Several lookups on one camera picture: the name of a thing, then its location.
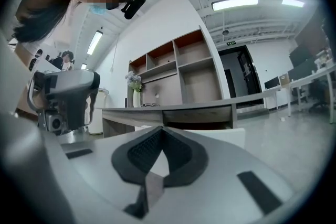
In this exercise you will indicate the white vase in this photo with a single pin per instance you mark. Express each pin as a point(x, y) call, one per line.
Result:
point(136, 98)

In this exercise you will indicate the ceiling dome camera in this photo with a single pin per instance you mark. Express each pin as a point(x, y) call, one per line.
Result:
point(225, 32)

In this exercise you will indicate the long ceiling light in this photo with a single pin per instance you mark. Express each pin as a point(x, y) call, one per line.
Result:
point(83, 66)
point(235, 4)
point(293, 2)
point(94, 42)

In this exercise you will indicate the black door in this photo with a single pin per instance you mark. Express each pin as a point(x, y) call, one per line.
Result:
point(242, 76)

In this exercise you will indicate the black head-worn camera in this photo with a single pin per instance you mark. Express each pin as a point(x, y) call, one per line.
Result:
point(134, 6)

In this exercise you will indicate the pale flower bouquet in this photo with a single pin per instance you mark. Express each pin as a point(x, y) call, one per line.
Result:
point(134, 81)

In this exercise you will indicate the white office desk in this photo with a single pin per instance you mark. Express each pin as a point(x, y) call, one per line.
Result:
point(304, 81)

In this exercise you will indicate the black office chair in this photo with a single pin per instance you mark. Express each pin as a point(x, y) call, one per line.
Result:
point(320, 94)

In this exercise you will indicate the large black monitor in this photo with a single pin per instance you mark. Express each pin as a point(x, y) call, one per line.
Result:
point(302, 56)

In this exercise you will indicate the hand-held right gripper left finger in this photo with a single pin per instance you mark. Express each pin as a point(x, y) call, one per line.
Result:
point(136, 154)

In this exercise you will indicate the wooden work table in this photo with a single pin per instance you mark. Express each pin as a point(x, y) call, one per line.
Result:
point(147, 112)

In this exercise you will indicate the small black monitor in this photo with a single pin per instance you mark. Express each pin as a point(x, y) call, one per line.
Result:
point(271, 83)

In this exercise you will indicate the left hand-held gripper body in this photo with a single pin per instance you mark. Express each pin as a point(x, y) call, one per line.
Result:
point(76, 81)

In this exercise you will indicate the white round bin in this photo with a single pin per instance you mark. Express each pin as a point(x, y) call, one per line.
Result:
point(97, 115)

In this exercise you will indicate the cardboard box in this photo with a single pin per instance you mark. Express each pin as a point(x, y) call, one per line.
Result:
point(283, 79)

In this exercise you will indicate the green exit sign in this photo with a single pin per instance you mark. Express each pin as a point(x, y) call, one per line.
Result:
point(231, 43)

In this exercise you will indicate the blue face mask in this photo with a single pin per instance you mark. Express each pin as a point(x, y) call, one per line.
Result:
point(97, 10)

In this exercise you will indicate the wooden bookshelf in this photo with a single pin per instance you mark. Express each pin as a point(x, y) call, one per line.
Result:
point(194, 70)

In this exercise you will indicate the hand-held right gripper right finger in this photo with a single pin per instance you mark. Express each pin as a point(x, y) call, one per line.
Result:
point(183, 154)

